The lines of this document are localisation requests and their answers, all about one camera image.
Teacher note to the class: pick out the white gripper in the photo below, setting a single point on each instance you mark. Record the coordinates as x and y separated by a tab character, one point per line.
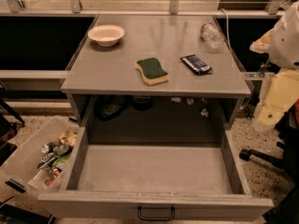
286	44

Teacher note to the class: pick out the green and yellow sponge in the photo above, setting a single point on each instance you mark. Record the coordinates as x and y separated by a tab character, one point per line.
151	71

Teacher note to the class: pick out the grey open drawer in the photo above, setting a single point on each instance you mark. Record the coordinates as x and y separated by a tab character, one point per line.
201	183

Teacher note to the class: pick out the dark blue snack packet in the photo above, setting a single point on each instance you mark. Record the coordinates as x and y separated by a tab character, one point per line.
196	65

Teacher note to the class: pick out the black tape roll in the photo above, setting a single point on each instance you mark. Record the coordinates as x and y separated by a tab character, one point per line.
142	103

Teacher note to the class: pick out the grey cabinet table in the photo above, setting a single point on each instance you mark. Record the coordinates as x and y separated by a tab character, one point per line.
98	70

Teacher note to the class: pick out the white ceramic bowl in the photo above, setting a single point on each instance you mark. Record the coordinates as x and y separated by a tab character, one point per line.
106	35

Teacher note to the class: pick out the black bag under table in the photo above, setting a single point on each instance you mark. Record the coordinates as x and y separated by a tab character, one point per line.
109	107

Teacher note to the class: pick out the yellow crumpled packet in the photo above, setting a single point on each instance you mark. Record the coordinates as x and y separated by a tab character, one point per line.
68	138

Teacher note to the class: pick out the green snack bag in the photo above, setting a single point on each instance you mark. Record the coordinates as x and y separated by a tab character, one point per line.
62	162

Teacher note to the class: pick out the clear plastic storage bin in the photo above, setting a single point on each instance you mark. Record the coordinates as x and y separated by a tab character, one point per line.
30	168

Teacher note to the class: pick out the black drawer handle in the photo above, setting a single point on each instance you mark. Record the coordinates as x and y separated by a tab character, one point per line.
152	214

